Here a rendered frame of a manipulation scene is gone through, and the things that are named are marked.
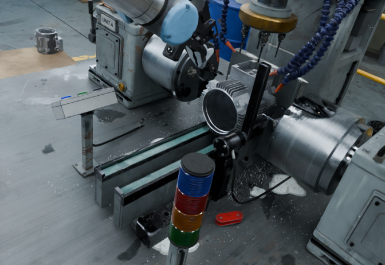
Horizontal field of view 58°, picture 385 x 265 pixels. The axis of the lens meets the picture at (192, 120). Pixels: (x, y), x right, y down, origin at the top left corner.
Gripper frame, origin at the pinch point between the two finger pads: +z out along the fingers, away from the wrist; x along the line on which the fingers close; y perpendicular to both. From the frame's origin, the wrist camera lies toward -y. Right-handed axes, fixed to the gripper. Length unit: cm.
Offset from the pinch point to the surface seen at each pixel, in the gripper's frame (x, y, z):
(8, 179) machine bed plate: 23, -63, 6
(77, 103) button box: 12.7, -33.9, -8.3
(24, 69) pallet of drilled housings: 219, -28, 101
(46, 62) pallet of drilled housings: 224, -9, 112
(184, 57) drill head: 15.1, 5.2, 8.5
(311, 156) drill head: -40.1, -0.8, 10.8
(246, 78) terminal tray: -8.0, 11.0, 10.6
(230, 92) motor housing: -7.9, 3.1, 9.8
